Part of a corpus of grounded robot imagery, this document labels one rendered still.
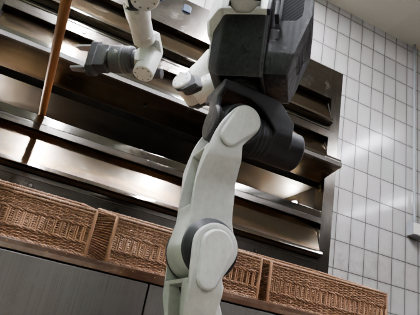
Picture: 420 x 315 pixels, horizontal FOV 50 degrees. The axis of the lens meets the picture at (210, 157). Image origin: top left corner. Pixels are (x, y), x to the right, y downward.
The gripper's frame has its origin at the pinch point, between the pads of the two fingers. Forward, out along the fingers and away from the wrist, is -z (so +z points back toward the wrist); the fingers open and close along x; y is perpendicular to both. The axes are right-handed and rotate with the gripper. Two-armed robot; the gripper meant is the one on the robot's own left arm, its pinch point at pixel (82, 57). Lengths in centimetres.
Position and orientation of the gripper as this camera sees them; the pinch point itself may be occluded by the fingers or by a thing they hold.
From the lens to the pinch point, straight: 155.2
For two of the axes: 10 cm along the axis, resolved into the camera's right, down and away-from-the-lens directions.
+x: -1.8, 9.1, -3.8
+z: 9.7, 0.9, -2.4
